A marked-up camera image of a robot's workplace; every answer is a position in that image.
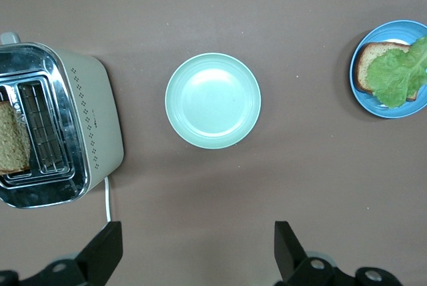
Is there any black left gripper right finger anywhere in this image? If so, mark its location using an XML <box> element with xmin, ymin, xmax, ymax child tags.
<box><xmin>273</xmin><ymin>221</ymin><xmax>338</xmax><ymax>286</ymax></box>

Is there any green lettuce leaf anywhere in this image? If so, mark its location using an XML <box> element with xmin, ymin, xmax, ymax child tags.
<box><xmin>366</xmin><ymin>35</ymin><xmax>427</xmax><ymax>109</ymax></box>

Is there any brown bread slice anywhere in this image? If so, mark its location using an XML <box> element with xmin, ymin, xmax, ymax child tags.
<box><xmin>0</xmin><ymin>101</ymin><xmax>31</xmax><ymax>176</ymax></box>
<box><xmin>354</xmin><ymin>42</ymin><xmax>420</xmax><ymax>102</ymax></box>

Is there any light green round plate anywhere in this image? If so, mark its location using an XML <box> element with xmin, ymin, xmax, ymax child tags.
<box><xmin>164</xmin><ymin>52</ymin><xmax>262</xmax><ymax>150</ymax></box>

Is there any white toaster power cable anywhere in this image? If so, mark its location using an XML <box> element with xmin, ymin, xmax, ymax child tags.
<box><xmin>103</xmin><ymin>176</ymin><xmax>113</xmax><ymax>225</ymax></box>

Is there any blue round plate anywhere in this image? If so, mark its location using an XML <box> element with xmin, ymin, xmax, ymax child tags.
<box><xmin>349</xmin><ymin>19</ymin><xmax>427</xmax><ymax>119</ymax></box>

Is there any beige chrome toaster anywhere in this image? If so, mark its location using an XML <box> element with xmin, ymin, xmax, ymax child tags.
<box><xmin>0</xmin><ymin>31</ymin><xmax>125</xmax><ymax>209</ymax></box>

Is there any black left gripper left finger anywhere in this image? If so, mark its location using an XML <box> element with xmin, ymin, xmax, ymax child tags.
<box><xmin>19</xmin><ymin>221</ymin><xmax>123</xmax><ymax>286</ymax></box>

